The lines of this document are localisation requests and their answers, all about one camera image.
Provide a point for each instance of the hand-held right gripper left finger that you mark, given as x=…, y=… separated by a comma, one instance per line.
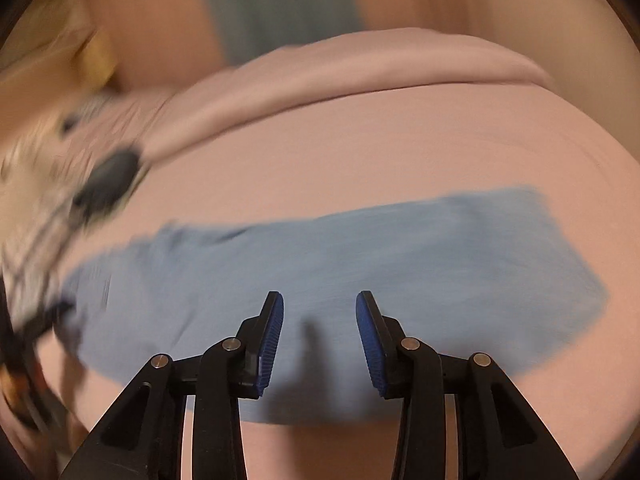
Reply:
x=270, y=340

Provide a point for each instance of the pink duvet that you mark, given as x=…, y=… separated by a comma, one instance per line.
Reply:
x=350, y=65

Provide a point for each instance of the grey-blue curtain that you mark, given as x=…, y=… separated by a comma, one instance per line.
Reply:
x=280, y=5

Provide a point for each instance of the yellow object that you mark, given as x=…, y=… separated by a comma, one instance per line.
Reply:
x=97, y=60

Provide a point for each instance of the light blue denim pants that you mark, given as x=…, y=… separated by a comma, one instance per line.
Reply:
x=350, y=260

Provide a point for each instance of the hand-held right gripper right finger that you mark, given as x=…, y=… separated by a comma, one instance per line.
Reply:
x=370, y=345

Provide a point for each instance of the pink bed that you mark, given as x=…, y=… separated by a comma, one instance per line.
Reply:
x=375, y=150

